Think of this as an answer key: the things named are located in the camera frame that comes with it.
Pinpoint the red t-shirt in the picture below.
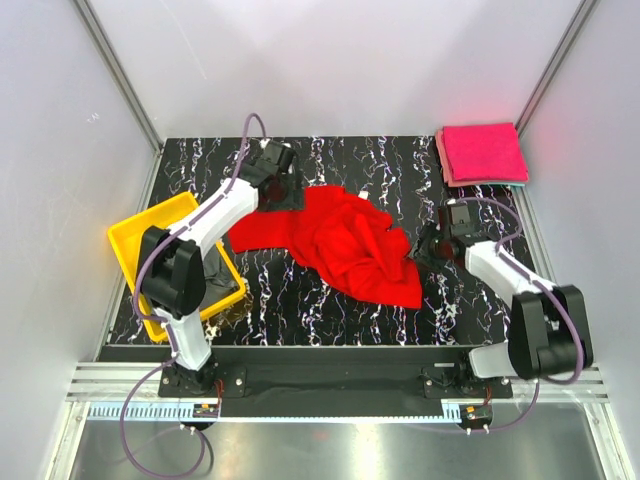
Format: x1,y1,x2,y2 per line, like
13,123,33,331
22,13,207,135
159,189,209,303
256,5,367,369
229,185,422,309

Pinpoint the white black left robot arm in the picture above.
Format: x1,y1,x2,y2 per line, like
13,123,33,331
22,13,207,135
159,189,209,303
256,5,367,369
133,140,304,396

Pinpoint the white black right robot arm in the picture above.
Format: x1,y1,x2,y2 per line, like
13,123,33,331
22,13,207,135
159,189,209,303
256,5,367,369
409,197,594,397

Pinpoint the folded salmon pink t-shirt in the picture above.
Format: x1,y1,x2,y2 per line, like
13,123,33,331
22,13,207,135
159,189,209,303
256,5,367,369
435,129,507,188

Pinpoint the folded teal t-shirt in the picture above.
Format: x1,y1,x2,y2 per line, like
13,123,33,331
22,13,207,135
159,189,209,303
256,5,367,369
486,181,526,188

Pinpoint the grey t-shirt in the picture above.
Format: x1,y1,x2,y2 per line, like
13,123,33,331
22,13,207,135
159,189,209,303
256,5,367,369
200,247,238,309

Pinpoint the yellow plastic bin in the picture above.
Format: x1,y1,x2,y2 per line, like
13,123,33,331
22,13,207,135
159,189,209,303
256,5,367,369
107,192,247,345

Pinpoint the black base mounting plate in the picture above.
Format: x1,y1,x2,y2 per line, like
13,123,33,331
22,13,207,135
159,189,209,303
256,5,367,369
159,346,513,420

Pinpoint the white slotted cable duct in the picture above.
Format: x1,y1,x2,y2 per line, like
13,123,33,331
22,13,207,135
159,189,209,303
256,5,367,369
88,401,462,425

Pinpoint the left aluminium corner post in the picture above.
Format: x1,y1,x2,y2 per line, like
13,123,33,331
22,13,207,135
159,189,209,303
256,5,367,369
71,0,164,154

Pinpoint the aluminium corner post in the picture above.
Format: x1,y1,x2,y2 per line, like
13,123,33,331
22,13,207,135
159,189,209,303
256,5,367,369
71,0,164,154
515,0,600,137

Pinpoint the right aluminium corner post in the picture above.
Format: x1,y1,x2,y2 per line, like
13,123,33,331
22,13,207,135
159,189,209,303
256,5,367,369
515,0,600,137

